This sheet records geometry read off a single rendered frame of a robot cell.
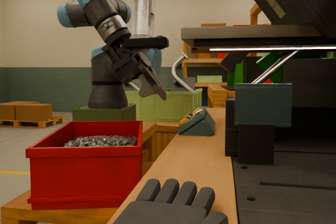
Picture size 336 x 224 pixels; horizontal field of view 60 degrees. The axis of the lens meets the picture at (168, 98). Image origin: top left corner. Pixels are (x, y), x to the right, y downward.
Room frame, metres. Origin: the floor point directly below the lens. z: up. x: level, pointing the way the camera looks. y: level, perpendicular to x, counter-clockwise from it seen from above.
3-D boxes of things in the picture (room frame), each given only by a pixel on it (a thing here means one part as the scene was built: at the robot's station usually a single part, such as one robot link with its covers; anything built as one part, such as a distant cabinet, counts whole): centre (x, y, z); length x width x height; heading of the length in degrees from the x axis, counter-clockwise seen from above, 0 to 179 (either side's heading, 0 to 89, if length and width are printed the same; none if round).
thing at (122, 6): (0.90, 0.18, 1.24); 0.11 x 0.11 x 0.08; 74
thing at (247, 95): (0.51, -0.17, 0.97); 0.10 x 0.02 x 0.14; 79
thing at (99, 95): (1.12, 0.23, 0.98); 0.15 x 0.15 x 0.10
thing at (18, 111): (6.10, 2.95, 0.22); 1.20 x 0.81 x 0.44; 79
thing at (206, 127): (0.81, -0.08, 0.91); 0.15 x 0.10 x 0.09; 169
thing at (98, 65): (1.12, 0.23, 1.10); 0.13 x 0.12 x 0.14; 74
